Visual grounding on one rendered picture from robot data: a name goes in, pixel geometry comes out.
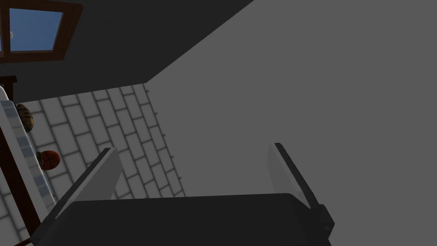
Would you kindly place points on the brown framed window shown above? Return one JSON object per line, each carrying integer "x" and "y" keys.
{"x": 34, "y": 30}

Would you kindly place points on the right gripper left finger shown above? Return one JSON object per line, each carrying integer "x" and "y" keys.
{"x": 97, "y": 177}

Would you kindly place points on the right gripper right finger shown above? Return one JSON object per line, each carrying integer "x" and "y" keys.
{"x": 285, "y": 174}

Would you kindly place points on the bed with striped blanket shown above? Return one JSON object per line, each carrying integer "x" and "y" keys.
{"x": 21, "y": 160}

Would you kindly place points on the orange basketball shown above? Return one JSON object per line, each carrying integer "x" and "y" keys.
{"x": 50, "y": 160}

